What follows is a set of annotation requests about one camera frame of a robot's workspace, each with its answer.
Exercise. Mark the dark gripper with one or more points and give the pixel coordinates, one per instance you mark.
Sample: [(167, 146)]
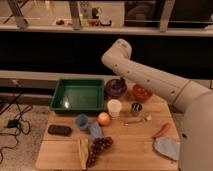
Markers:
[(118, 84)]

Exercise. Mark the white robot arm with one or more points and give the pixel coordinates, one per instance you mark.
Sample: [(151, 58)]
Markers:
[(193, 99)]

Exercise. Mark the purple bowl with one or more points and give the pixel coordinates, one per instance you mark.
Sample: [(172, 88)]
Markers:
[(113, 93)]

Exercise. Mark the orange bowl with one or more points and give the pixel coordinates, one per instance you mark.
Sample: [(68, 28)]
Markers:
[(140, 93)]

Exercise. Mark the white paper cup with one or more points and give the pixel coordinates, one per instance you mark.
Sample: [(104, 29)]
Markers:
[(114, 108)]

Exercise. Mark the metal can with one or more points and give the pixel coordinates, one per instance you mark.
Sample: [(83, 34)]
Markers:
[(136, 108)]

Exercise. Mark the orange peach fruit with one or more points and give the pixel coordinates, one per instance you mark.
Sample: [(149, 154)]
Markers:
[(103, 119)]

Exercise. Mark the green plastic tray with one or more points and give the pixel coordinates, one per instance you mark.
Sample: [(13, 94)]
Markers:
[(78, 95)]

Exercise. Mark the metal spoon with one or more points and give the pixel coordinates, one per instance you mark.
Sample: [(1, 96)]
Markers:
[(145, 119)]

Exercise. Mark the small blue cup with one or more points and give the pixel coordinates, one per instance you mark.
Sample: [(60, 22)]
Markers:
[(82, 122)]

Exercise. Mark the bunch of dark grapes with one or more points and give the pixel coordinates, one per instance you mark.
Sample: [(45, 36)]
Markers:
[(98, 146)]

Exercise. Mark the orange carrot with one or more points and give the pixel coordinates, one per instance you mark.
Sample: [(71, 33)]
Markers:
[(164, 129)]

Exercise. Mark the yellow banana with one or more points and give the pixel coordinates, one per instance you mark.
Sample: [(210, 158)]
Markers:
[(83, 152)]

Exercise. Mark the black rectangular sponge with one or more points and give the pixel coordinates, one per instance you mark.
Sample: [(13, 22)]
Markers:
[(59, 130)]

